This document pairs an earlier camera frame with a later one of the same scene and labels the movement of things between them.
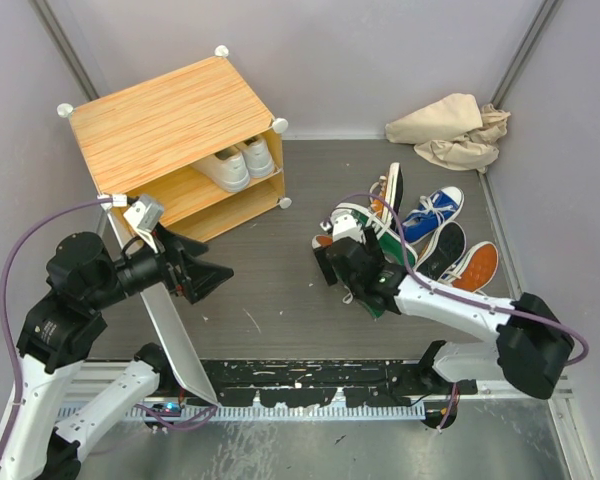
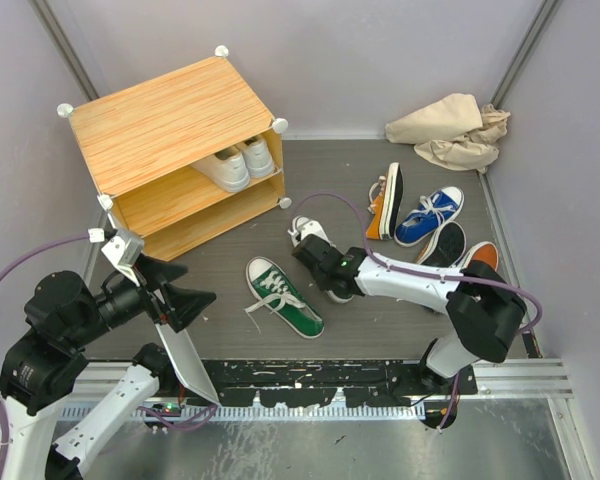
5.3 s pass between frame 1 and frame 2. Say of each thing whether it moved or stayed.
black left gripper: moved
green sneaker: moved
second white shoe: stayed
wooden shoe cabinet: stayed
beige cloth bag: stayed
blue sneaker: stayed
